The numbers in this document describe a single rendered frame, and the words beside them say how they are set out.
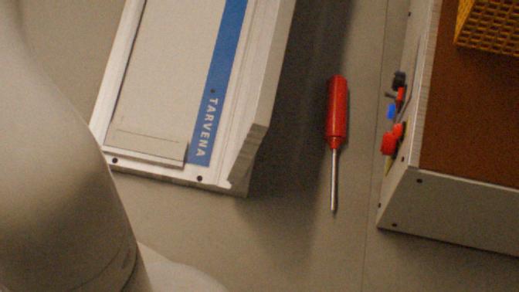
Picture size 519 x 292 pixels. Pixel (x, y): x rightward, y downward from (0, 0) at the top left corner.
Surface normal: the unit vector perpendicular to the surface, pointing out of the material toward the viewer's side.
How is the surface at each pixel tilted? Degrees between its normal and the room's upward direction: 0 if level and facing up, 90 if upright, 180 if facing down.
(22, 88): 36
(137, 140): 0
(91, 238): 75
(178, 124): 0
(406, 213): 90
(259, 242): 0
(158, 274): 48
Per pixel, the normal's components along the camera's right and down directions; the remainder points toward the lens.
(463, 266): 0.07, -0.41
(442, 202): -0.19, 0.89
